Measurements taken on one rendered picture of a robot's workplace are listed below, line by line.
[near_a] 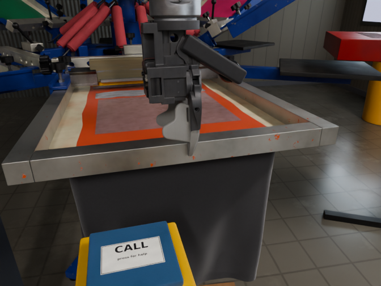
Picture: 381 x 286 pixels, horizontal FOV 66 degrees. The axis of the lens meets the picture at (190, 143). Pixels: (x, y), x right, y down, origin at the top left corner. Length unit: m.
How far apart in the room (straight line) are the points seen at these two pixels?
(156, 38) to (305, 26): 5.04
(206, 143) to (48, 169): 0.25
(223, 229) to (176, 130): 0.38
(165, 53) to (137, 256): 0.28
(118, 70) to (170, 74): 0.62
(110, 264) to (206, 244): 0.44
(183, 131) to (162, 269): 0.22
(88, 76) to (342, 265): 1.53
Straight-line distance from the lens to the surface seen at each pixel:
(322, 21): 5.58
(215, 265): 0.87
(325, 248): 1.91
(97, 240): 0.40
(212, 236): 0.77
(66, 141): 0.65
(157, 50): 0.45
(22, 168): 0.51
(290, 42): 5.34
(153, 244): 0.38
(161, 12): 0.44
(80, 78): 1.05
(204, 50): 0.46
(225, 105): 0.84
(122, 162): 0.49
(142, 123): 0.70
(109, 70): 1.05
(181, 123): 0.47
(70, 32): 1.77
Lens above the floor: 1.23
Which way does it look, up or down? 25 degrees down
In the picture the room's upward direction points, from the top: straight up
